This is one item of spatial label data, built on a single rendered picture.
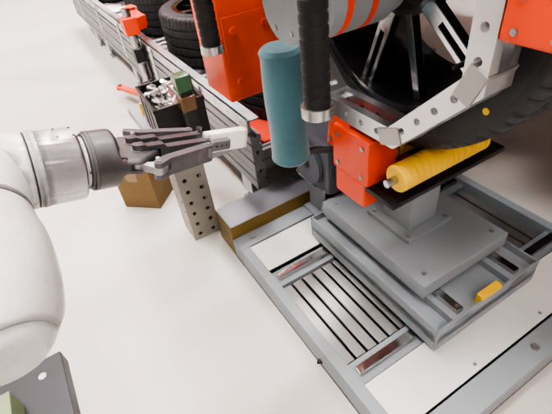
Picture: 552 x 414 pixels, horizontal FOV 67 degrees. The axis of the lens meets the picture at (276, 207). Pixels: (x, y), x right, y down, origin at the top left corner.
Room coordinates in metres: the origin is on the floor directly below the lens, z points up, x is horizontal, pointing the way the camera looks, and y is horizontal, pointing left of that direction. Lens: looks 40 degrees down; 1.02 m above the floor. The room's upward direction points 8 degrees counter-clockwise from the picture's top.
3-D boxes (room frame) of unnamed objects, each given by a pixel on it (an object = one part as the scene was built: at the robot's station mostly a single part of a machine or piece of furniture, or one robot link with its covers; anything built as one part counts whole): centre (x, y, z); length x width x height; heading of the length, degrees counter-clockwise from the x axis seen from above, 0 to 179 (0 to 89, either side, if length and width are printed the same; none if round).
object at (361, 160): (0.77, -0.24, 0.48); 0.16 x 0.12 x 0.17; 116
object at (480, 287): (0.81, -0.37, 0.13); 0.50 x 0.36 x 0.10; 26
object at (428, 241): (0.83, -0.36, 0.32); 0.40 x 0.30 x 0.28; 26
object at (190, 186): (1.16, 0.28, 0.21); 0.10 x 0.10 x 0.42; 26
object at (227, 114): (2.31, 0.57, 0.28); 2.47 x 0.09 x 0.22; 26
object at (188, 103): (0.96, 0.18, 0.59); 0.04 x 0.04 x 0.04; 26
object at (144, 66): (2.20, 0.59, 0.30); 0.09 x 0.05 x 0.50; 26
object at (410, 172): (0.69, -0.35, 0.51); 0.29 x 0.06 x 0.06; 116
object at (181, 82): (0.96, 0.18, 0.64); 0.04 x 0.04 x 0.04; 26
